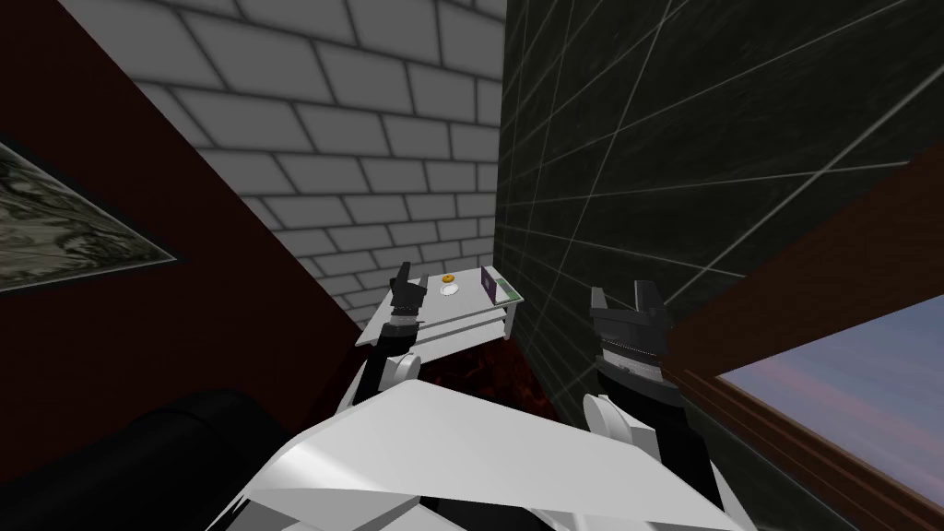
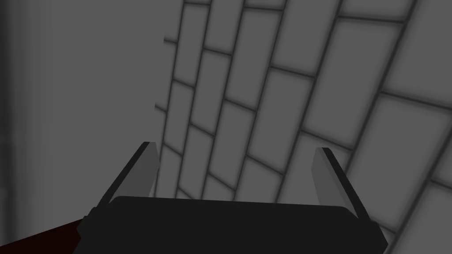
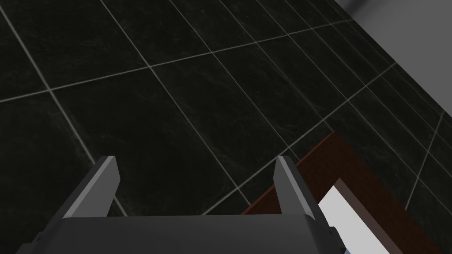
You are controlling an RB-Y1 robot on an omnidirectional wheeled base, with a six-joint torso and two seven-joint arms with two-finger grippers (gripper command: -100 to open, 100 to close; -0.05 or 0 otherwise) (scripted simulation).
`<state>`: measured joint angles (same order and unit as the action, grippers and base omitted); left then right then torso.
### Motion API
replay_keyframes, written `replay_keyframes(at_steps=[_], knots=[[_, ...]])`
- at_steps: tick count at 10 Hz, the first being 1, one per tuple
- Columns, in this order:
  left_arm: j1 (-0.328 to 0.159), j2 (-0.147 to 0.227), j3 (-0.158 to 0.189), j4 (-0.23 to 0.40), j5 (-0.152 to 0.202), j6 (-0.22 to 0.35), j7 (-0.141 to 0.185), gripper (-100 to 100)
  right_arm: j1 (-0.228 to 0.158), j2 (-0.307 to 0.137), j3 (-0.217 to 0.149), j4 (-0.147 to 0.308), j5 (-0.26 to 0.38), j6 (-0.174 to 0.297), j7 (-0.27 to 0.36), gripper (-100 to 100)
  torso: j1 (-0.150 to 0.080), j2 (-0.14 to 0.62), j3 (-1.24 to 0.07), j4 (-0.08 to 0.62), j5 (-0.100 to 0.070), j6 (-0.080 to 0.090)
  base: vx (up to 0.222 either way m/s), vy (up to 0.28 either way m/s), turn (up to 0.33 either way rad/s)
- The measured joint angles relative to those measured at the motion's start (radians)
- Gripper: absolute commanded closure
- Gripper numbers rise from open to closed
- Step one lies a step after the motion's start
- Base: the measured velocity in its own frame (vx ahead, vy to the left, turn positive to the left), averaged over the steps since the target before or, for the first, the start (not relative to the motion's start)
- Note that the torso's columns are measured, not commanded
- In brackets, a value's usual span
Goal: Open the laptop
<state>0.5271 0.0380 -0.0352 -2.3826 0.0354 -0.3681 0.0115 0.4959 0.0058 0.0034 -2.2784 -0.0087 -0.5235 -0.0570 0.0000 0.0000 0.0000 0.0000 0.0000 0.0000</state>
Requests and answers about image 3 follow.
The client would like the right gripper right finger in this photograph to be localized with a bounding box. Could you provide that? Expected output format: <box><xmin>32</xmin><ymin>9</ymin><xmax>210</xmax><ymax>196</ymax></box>
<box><xmin>273</xmin><ymin>155</ymin><xmax>326</xmax><ymax>226</ymax></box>

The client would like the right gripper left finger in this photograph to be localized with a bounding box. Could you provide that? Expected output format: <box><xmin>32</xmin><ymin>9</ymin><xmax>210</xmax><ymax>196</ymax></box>
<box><xmin>62</xmin><ymin>155</ymin><xmax>121</xmax><ymax>219</ymax></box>

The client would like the white door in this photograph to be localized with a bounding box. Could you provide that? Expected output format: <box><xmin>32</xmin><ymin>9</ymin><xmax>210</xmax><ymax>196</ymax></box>
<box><xmin>317</xmin><ymin>186</ymin><xmax>390</xmax><ymax>254</ymax></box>

